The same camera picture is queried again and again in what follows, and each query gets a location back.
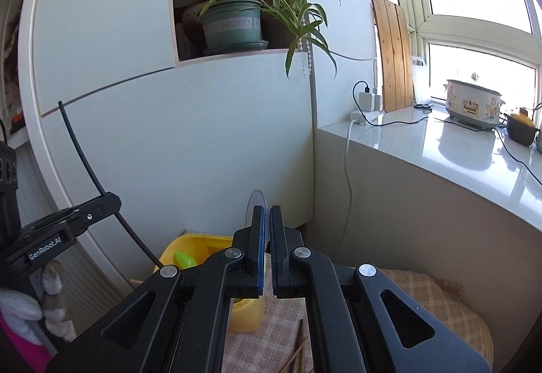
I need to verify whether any left gloved hand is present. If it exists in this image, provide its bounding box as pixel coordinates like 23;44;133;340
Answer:
1;260;76;346

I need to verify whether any pink checkered tablecloth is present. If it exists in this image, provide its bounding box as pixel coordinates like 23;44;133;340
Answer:
218;254;491;372

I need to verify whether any white floral slow cooker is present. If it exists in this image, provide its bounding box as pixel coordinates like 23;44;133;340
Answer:
445;79;502;129

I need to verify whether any green plant pot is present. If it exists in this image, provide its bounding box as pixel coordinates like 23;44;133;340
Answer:
201;0;269;56

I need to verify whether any yellow plastic container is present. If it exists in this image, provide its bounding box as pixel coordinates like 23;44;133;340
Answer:
160;233;266;334

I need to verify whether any green plastic spoon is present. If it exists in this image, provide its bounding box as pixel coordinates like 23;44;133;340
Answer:
174;251;197;269

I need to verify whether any black camera box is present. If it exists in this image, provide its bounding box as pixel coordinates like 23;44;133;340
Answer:
0;142;21;253

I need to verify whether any bead pull chain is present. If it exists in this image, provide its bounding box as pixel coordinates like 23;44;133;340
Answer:
279;0;314;80

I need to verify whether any brown clay pot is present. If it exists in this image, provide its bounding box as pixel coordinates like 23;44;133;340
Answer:
506;108;539;146

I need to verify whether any white cabinet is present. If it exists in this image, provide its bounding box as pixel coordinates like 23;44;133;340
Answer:
16;0;317;285

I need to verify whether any wooden board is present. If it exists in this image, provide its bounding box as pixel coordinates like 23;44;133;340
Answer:
372;0;414;112

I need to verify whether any red-tipped wooden chopstick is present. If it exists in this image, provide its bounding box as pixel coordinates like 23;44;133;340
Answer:
279;337;308;373

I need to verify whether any white power strip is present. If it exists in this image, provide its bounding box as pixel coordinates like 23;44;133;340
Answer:
350;110;380;125

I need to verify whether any clear plastic spoon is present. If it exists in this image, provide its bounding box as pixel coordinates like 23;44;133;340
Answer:
245;188;270;230

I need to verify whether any white charger with black cable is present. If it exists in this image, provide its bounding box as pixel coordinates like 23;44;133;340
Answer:
352;80;433;127

